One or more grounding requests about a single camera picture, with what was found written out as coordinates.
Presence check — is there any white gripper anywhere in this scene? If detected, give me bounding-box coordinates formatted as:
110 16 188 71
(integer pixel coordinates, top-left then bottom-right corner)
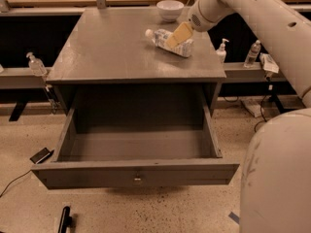
166 0 234 49

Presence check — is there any clear bottle with blue label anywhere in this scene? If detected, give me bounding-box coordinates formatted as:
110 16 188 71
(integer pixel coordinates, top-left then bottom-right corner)
145 29 194 58

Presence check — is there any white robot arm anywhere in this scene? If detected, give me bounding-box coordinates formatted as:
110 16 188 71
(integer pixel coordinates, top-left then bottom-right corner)
173 0 311 233

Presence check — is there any white pump dispenser bottle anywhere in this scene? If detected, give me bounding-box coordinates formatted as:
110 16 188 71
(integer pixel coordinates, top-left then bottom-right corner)
216 38 228 63

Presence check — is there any clear water bottle on ledge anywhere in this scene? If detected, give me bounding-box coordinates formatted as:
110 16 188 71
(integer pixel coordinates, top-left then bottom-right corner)
244 40 261 68

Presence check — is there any grey open top drawer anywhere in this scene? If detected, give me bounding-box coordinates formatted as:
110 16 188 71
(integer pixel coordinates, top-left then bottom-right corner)
32 88 238 189

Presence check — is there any clear sanitizer pump bottle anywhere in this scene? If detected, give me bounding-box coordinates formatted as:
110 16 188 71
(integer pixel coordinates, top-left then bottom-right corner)
26 52 48 77

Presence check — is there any white ceramic bowl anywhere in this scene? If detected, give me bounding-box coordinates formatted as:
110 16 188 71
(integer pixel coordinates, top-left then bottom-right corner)
156 0 184 22

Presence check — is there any grey ledge at right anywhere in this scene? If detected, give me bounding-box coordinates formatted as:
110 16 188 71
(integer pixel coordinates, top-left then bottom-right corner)
224 62 287 83

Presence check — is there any grey ledge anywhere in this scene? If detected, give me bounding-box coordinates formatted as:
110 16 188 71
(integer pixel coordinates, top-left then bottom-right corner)
224 62 287 83
0 67 46 89

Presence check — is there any grey cabinet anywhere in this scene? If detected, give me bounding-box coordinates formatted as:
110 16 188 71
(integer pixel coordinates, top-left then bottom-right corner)
48 7 225 109

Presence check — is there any white packet on ledge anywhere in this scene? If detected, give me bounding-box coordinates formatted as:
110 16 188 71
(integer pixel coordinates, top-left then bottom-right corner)
259 53 279 73

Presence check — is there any white paper on floor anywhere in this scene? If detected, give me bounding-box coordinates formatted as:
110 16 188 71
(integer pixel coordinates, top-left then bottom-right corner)
241 98 262 117

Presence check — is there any grey ledge at left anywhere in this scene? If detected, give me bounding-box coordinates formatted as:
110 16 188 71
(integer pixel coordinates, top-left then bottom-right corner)
0 67 46 89

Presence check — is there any black phone on floor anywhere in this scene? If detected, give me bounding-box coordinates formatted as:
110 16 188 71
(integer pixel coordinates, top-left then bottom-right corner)
30 148 53 164

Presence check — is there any blue tape cross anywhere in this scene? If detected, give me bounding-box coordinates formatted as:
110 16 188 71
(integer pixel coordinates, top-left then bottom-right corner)
228 212 240 224

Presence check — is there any black object at floor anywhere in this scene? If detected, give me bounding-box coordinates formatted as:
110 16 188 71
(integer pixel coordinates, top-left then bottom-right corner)
57 206 72 233

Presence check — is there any black cable at right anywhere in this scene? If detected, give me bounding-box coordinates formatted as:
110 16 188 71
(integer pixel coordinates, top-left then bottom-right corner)
253 81 275 133

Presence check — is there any black cable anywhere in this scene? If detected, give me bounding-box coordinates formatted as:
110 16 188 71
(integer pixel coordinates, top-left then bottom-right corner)
0 169 33 198
253 81 275 133

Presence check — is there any black cable at left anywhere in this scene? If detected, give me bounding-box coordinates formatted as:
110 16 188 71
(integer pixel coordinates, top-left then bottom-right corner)
0 169 33 198

